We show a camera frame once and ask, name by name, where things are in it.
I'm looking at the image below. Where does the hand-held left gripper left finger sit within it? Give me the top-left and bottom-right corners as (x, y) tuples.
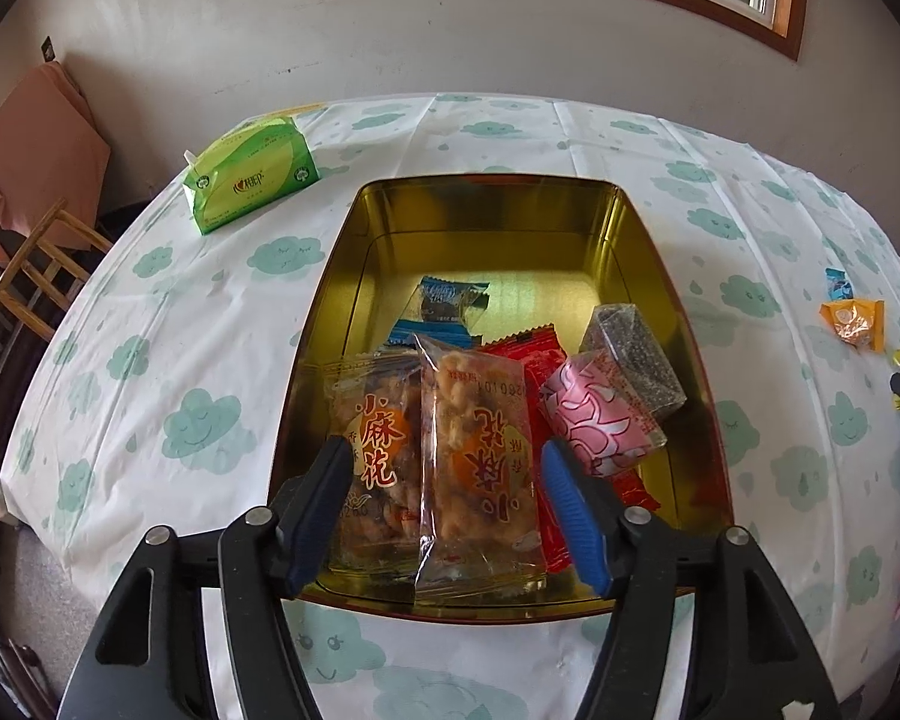
(58, 436), (355, 720)

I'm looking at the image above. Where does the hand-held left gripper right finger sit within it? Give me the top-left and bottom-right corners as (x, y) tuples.
(541, 436), (845, 720)

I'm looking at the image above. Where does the fried dough twist packet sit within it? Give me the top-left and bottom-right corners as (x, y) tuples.
(412, 334), (548, 605)
(324, 349), (428, 582)

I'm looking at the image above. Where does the pink patterned snack packet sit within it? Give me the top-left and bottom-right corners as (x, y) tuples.
(538, 351), (668, 481)

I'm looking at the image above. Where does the clear sesame bar packet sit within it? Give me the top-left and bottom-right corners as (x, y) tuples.
(579, 304), (687, 421)

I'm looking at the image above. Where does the blue-ended sesame snack packet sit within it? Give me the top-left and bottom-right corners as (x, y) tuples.
(418, 277), (491, 327)

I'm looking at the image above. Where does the maroon tin box gold inside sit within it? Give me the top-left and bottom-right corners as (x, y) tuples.
(268, 175), (734, 625)

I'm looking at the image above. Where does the orange triangular snack packet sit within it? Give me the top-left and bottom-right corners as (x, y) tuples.
(820, 298), (887, 353)

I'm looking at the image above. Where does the red foil snack packet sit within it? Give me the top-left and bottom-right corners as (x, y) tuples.
(484, 324), (657, 575)

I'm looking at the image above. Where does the cloud printed tablecloth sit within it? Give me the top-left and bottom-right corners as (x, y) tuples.
(0, 94), (900, 720)

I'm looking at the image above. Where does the green tissue pack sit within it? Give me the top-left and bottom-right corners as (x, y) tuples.
(182, 114), (322, 236)

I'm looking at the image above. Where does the light wooden chair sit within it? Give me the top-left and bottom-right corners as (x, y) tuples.
(0, 199), (117, 346)

